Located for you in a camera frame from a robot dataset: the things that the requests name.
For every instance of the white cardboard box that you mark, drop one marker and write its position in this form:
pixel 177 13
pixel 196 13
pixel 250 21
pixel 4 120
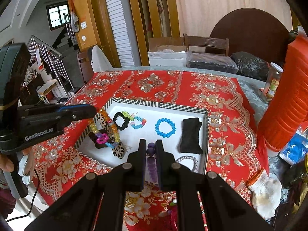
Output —
pixel 166 57

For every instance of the dark bag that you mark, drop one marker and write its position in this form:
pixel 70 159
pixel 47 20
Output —
pixel 296 175

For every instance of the white wall switch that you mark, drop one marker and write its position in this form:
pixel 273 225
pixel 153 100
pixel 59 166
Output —
pixel 83 24

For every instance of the striped jewelry box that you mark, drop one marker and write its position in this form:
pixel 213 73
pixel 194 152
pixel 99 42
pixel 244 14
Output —
pixel 149 115

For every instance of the blue printed packet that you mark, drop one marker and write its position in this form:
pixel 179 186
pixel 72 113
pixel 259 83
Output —
pixel 296 149

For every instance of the white low shelf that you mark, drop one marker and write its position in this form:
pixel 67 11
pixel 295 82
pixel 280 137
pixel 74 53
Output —
pixel 48 87

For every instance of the black scrunchie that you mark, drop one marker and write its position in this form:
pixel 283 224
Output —
pixel 115 122

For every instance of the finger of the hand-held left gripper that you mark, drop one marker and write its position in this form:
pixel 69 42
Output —
pixel 79 112

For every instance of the black plastic bag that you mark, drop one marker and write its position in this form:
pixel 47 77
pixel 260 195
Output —
pixel 250 65

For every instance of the person's left forearm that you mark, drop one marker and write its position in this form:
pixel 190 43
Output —
pixel 4 197

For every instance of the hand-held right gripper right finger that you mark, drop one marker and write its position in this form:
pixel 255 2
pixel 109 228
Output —
pixel 160 154

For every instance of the wooden chair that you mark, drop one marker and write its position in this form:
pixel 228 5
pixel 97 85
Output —
pixel 207 44

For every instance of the white chair back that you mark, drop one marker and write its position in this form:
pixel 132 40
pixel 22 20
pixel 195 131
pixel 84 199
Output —
pixel 99 59

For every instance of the window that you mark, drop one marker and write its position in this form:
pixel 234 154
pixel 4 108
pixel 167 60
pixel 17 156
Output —
pixel 57 15

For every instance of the orange and yellow bead strand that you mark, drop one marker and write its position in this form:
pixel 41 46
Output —
pixel 116 134

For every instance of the red ribbed plastic container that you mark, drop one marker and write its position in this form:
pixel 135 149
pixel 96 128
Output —
pixel 286 96

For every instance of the white work glove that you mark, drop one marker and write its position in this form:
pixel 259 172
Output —
pixel 264 192

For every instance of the metal stair railing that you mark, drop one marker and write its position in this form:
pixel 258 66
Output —
pixel 48 60

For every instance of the round dark wooden tabletop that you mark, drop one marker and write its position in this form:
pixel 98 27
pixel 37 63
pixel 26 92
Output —
pixel 250 28

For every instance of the glass jar with label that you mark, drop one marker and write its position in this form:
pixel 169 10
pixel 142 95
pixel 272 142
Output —
pixel 274 79

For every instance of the red floral tablecloth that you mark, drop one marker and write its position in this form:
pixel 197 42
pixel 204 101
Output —
pixel 168 86

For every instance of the black plastic-wrapped package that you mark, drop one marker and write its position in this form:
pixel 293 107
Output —
pixel 211 63

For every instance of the purple bead hair accessory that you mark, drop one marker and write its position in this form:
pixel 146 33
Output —
pixel 151 166

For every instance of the leopard print hair clip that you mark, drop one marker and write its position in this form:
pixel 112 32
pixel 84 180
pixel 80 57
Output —
pixel 118 149

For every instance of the hanging grey cloth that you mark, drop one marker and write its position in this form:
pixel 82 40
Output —
pixel 75 20

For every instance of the person's left hand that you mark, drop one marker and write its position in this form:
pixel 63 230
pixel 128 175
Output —
pixel 6 166

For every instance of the pink flower hair clip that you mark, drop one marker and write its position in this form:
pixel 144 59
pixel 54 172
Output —
pixel 102 137

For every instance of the black fabric pouch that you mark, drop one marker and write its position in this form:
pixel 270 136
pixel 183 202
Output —
pixel 190 136

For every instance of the white louvered panel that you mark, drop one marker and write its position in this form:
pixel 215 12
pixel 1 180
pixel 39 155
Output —
pixel 118 28

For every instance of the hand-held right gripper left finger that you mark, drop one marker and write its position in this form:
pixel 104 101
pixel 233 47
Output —
pixel 142 154

